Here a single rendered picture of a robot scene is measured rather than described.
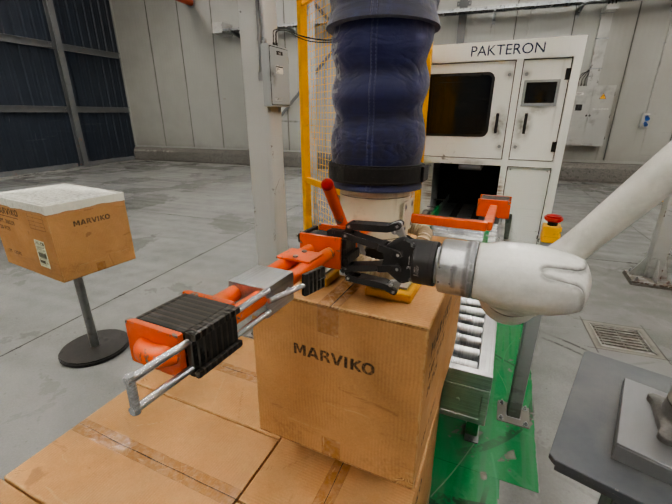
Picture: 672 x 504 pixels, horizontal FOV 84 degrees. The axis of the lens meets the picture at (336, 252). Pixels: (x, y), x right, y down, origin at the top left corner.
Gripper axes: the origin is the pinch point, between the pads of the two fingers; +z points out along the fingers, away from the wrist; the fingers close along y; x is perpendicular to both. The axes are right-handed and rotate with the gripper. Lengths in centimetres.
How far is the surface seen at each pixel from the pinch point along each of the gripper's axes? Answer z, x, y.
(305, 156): 102, 178, 5
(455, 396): -23, 56, 71
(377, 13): -2.8, 16.1, -40.5
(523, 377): -50, 112, 95
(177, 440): 48, -2, 66
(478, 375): -30, 56, 59
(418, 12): -9.3, 20.3, -41.0
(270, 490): 14, -4, 66
